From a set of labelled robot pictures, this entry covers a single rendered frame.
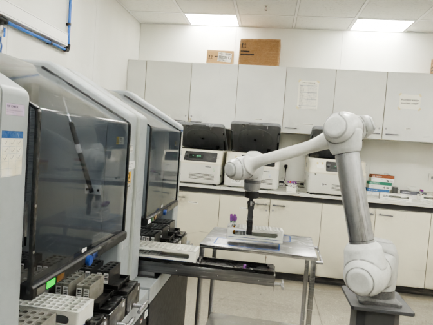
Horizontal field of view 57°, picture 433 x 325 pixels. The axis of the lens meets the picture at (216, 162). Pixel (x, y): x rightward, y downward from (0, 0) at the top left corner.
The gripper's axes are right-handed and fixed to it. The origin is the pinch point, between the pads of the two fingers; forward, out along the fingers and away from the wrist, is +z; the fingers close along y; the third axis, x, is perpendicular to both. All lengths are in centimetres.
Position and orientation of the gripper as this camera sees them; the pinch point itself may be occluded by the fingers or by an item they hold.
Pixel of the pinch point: (249, 227)
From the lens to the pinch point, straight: 219.7
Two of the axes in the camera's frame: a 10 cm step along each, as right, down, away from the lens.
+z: -0.7, 10.0, 0.5
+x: -9.9, -0.7, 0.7
